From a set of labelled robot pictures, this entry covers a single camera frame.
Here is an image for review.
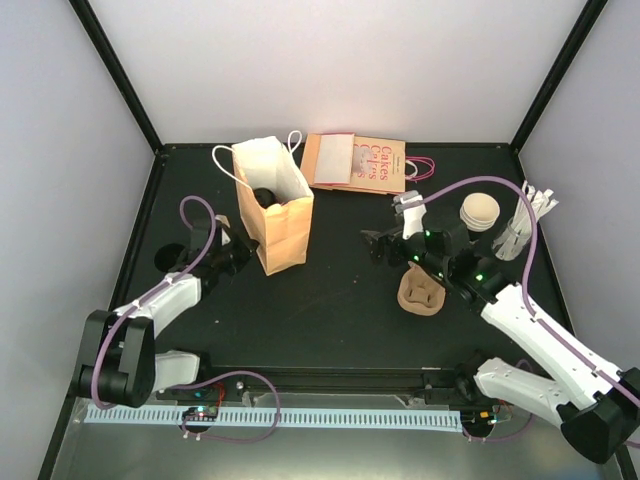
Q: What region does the orange flat bag stack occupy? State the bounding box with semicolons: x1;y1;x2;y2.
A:
300;132;355;188

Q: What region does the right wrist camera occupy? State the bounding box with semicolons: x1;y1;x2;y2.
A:
392;190;427;240

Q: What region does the light blue cable duct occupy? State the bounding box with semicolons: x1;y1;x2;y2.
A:
84;405;463;433

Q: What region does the orange paper bag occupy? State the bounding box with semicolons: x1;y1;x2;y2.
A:
211;130;314;276

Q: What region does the black frame post left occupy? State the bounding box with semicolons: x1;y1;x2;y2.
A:
69;0;163;153

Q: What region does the jar of white stirrers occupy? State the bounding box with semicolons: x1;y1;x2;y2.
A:
492;181;559;261

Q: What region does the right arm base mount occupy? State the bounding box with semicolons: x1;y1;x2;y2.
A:
409;369;497;407

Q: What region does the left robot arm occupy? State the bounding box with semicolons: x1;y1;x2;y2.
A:
72;216;259;408

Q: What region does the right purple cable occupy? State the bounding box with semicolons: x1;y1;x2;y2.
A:
414;175;640;446

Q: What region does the stack of paper cups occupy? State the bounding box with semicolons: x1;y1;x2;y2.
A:
459;192;501;233

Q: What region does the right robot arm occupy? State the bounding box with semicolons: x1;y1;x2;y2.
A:
361;218;639;464

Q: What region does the black frame post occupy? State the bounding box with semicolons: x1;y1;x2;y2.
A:
69;0;163;153
510;0;608;153

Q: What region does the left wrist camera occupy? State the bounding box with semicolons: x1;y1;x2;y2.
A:
215;215;231;247

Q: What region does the black frame post right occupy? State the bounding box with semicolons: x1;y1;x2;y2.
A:
510;0;608;153

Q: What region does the Cakes printed paper bag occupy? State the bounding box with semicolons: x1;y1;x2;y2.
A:
327;136;436;195

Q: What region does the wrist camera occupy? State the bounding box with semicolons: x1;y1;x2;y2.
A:
392;190;427;240
215;215;231;247

